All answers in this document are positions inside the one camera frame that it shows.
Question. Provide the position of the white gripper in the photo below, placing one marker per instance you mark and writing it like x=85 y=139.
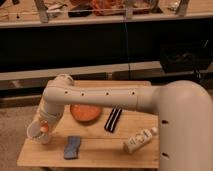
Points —
x=51 y=114

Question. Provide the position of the orange pepper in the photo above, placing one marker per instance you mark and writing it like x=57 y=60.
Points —
x=44 y=128

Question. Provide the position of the white ceramic cup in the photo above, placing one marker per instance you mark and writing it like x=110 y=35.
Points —
x=35 y=133

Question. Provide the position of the blue sponge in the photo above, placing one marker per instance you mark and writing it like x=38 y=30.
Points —
x=72 y=147

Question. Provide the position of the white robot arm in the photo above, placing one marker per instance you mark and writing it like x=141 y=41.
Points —
x=185 y=111

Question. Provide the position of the wooden table board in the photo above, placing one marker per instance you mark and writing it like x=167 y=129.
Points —
x=98 y=149

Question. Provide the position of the black striped eraser block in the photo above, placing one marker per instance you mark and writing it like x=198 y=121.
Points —
x=113 y=119

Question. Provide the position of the black bin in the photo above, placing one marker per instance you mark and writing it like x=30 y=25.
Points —
x=188 y=56

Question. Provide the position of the orange bowl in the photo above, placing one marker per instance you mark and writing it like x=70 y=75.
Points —
x=85 y=113

